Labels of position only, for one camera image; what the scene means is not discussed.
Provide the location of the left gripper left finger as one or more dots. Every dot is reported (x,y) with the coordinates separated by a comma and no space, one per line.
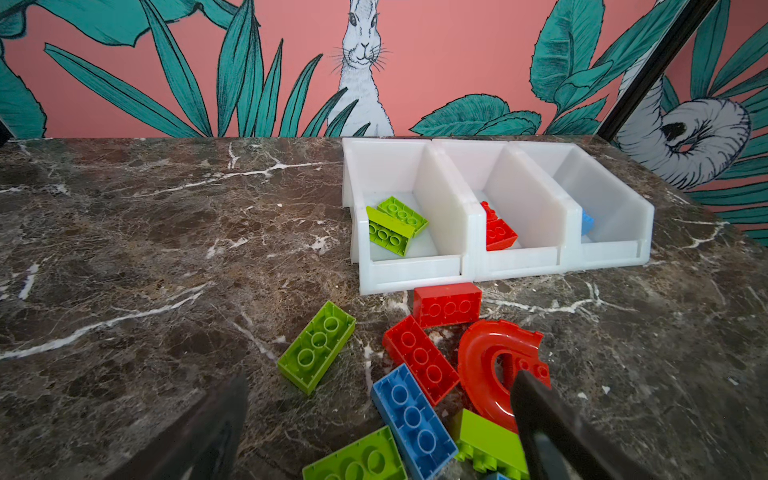
(201,444)

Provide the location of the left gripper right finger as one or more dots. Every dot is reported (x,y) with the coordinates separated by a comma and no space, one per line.
(556,440)

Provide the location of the red brick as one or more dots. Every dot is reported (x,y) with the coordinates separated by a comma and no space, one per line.
(452,304)
(407,343)
(499,235)

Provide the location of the blue brick bottom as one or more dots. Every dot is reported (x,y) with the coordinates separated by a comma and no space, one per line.
(588,223)

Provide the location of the blue brick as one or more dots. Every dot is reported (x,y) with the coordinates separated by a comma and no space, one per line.
(588,223)
(420,435)

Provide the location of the white three-compartment bin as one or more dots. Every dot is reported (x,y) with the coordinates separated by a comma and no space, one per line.
(538,188)

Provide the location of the green brick bottom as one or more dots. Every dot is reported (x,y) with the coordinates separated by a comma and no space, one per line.
(388,232)

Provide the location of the green brick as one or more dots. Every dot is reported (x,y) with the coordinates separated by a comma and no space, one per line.
(490,447)
(388,232)
(309,357)
(402,212)
(374,456)

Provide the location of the green brick under arch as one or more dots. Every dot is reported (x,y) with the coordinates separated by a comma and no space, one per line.
(490,447)

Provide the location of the red arch piece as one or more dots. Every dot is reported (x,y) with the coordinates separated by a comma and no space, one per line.
(491,354)

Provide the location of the blue brick upright left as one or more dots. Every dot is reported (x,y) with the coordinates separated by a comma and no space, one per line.
(420,435)

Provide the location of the red brick by arch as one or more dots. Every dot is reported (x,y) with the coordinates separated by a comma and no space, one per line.
(407,343)

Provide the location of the right black frame post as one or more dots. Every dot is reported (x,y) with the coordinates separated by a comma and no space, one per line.
(684,26)

